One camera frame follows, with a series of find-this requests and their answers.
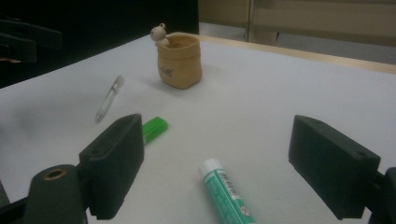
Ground green white glue stick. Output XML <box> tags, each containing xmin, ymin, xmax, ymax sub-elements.
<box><xmin>199</xmin><ymin>158</ymin><xmax>258</xmax><ymax>224</ymax></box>

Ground beige wooden desk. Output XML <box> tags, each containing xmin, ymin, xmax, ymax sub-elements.
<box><xmin>198</xmin><ymin>0</ymin><xmax>396</xmax><ymax>48</ymax></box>

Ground black curtain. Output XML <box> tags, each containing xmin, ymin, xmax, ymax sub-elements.
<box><xmin>0</xmin><ymin>0</ymin><xmax>200</xmax><ymax>89</ymax></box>

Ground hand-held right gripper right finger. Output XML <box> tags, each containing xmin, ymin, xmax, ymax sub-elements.
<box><xmin>288</xmin><ymin>114</ymin><xmax>382</xmax><ymax>221</ymax></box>

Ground tan bear pen holder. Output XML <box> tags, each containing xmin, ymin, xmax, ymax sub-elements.
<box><xmin>149</xmin><ymin>22</ymin><xmax>204</xmax><ymax>91</ymax></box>

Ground green highlighter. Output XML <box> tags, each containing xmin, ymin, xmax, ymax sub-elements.
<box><xmin>142</xmin><ymin>116</ymin><xmax>170</xmax><ymax>146</ymax></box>

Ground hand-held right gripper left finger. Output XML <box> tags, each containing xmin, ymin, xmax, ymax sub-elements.
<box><xmin>78</xmin><ymin>113</ymin><xmax>146</xmax><ymax>221</ymax></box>

